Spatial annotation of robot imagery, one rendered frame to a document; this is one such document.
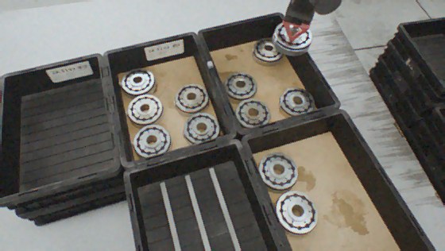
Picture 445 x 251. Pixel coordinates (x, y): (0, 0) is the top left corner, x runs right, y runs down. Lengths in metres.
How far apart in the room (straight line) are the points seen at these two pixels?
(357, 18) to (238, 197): 2.05
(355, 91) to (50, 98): 1.05
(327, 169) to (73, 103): 0.77
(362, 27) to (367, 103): 1.42
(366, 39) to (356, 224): 1.81
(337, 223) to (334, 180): 0.11
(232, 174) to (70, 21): 1.00
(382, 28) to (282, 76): 1.69
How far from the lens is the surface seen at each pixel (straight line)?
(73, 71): 1.09
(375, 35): 2.64
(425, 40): 1.96
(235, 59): 1.12
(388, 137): 1.25
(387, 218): 0.95
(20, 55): 1.51
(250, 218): 0.88
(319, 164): 0.96
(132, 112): 0.98
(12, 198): 0.90
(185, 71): 1.09
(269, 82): 1.07
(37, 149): 1.05
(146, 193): 0.90
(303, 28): 0.85
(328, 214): 0.92
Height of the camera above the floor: 1.68
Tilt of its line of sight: 56 degrees down
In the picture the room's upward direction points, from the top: 1 degrees counter-clockwise
